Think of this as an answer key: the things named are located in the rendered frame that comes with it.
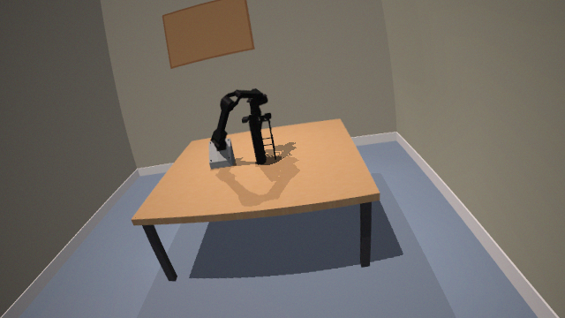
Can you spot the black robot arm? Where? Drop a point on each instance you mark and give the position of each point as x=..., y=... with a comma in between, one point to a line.
x=227, y=105

